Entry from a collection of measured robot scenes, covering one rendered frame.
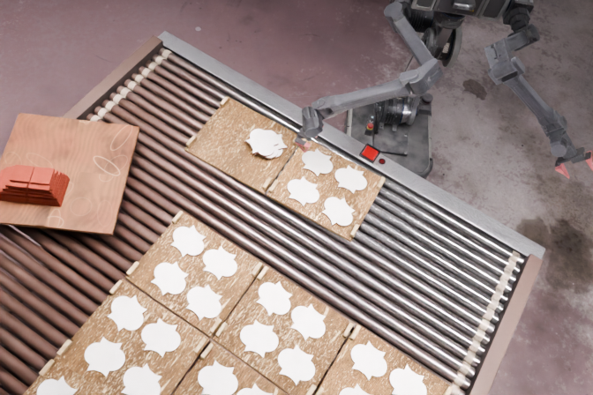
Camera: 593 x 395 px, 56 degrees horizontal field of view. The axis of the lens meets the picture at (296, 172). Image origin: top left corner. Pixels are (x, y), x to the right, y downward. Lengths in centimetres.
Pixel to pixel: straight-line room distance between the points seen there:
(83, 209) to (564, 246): 284
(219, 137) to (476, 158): 200
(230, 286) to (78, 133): 90
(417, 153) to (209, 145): 148
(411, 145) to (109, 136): 187
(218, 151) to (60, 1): 241
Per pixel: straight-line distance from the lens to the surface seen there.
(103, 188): 234
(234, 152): 249
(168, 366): 216
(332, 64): 413
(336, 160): 252
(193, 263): 226
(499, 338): 239
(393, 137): 350
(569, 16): 526
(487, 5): 260
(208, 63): 283
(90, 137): 247
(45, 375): 223
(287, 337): 218
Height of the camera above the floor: 304
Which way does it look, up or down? 59 degrees down
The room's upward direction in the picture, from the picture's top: 12 degrees clockwise
